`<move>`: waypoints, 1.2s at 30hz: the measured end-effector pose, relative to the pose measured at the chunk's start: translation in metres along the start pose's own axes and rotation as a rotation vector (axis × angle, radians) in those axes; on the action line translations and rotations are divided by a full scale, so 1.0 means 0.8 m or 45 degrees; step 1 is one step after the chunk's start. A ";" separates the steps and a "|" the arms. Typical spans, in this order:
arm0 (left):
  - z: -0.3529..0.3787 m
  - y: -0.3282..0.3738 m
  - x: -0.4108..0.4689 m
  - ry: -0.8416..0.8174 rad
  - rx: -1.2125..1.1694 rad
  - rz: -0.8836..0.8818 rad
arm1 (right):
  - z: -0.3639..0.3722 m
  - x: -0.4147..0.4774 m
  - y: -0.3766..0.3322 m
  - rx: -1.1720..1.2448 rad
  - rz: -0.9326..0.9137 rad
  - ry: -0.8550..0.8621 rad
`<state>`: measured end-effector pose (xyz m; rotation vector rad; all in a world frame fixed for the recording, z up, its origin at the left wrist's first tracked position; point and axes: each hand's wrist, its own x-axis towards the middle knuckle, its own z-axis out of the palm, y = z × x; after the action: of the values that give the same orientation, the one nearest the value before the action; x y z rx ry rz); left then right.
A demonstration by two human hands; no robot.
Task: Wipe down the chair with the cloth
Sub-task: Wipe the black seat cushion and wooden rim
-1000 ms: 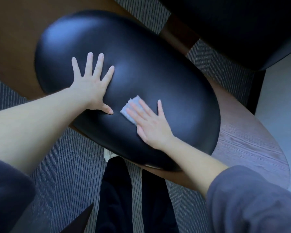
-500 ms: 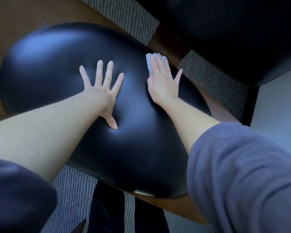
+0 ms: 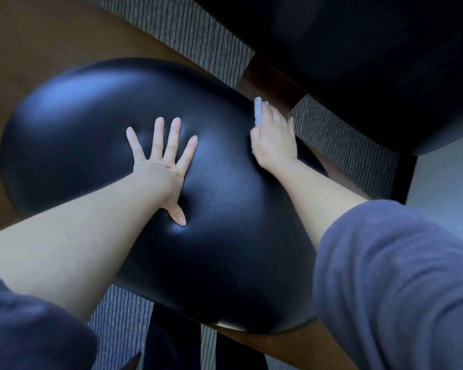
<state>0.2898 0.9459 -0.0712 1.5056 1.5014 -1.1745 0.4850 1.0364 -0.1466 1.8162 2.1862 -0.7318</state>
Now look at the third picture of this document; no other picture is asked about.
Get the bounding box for person's left forearm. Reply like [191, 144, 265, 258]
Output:
[0, 165, 178, 323]

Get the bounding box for person's right forearm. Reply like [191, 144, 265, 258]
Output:
[275, 157, 369, 249]

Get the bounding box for wooden chair with black cushion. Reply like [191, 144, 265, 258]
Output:
[0, 0, 463, 370]

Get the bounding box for black trousers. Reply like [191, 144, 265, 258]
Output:
[143, 302, 269, 370]

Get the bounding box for person's left hand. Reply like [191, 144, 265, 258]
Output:
[126, 117, 199, 227]

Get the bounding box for light blue cleaning cloth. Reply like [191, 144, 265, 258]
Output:
[253, 97, 270, 128]

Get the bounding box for person's right hand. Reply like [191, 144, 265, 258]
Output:
[251, 103, 298, 173]

